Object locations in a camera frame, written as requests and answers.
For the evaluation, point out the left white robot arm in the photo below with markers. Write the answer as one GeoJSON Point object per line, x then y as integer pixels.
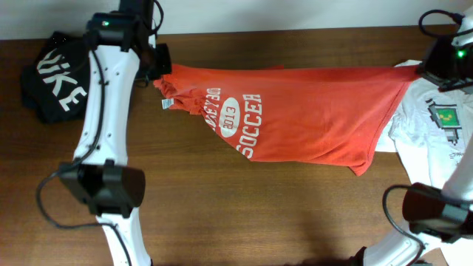
{"type": "Point", "coordinates": [122, 48]}

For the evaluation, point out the black Nike t-shirt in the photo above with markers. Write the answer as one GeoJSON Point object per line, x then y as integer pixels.
{"type": "Point", "coordinates": [56, 84]}

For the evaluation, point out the red orange soccer t-shirt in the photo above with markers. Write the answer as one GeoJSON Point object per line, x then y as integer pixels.
{"type": "Point", "coordinates": [328, 116]}

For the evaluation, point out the white graphic t-shirt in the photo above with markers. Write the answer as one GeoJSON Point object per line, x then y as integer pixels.
{"type": "Point", "coordinates": [430, 131]}

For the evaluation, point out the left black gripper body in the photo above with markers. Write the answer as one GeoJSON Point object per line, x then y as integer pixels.
{"type": "Point", "coordinates": [160, 66]}

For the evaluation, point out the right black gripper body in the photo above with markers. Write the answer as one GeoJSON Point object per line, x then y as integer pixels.
{"type": "Point", "coordinates": [446, 68]}

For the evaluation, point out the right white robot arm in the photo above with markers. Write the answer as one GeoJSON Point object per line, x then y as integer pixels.
{"type": "Point", "coordinates": [444, 213]}

